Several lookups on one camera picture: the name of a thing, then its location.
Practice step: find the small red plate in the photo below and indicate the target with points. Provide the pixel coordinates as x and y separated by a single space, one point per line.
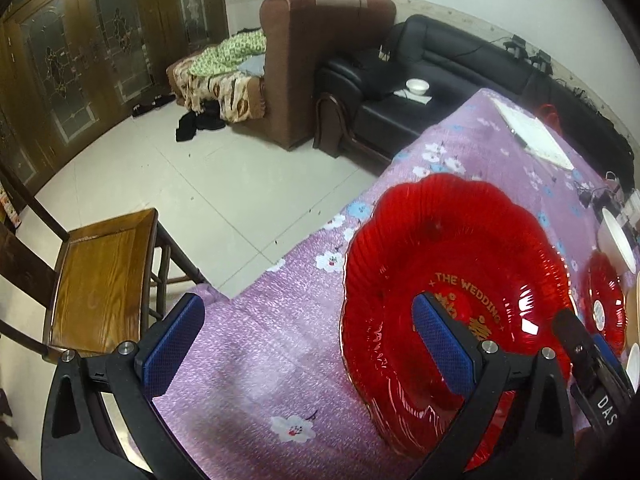
603 302

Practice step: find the wooden chair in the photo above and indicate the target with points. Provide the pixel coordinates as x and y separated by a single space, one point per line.
110 278

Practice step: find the white paper notepad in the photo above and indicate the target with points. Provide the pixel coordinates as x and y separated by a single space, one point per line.
533 135

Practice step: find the white bowl on sofa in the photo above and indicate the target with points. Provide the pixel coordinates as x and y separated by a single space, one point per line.
417 86

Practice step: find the purple floral tablecloth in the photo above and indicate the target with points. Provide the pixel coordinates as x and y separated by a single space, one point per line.
263 393

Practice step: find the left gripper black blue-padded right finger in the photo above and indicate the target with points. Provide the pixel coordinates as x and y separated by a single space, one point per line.
537 439

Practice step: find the patterned blanket on sofa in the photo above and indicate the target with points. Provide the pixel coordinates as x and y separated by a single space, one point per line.
220 75

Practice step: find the white foam bowl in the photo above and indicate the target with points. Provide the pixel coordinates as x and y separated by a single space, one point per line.
612 241

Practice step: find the large red wedding plate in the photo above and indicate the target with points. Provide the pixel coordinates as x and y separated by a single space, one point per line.
486 260

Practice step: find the wooden glass-panel cabinet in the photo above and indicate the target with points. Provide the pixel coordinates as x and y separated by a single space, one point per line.
73 69

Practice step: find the black leather sofa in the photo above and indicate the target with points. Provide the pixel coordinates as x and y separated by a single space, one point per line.
363 103

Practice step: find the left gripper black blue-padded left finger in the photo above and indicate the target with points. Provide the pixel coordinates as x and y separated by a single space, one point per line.
78 438

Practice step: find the brown fabric sofa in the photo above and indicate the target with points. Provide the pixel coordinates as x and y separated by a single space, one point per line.
300 34

